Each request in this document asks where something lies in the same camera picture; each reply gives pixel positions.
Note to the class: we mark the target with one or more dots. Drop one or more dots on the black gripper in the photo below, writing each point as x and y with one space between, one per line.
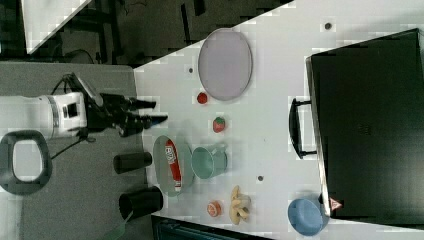
116 112

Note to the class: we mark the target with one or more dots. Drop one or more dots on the red ketchup bottle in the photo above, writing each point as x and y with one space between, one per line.
172 159

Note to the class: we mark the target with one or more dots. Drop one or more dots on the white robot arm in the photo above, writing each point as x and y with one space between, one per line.
27 123

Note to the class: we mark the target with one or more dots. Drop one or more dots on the green metal strainer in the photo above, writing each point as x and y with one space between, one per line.
163 172

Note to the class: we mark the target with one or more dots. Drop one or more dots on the black cylinder upper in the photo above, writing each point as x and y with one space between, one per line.
128 162

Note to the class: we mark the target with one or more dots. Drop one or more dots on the black cylinder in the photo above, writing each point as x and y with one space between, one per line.
140 203
128 162

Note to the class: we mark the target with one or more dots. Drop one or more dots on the small red strawberry toy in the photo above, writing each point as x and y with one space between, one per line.
202 98

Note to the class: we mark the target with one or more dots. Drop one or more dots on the red strawberry with green leaves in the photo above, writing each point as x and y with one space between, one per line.
218 124

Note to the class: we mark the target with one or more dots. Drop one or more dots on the green mug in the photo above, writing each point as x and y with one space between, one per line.
209 161

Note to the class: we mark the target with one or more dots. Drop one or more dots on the black cylinder lower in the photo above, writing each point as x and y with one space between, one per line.
140 203

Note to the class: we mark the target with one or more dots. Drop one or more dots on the grey round plate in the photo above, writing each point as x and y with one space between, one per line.
225 64

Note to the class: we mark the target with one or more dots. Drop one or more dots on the orange slice toy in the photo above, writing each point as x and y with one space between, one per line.
214 208

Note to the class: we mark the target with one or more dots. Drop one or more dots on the yellow banana bunch toy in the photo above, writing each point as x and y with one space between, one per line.
239 206

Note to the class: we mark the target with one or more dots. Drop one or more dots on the blue bowl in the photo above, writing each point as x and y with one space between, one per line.
307 216

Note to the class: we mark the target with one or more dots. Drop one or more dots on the black toaster oven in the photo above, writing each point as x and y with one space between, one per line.
367 103

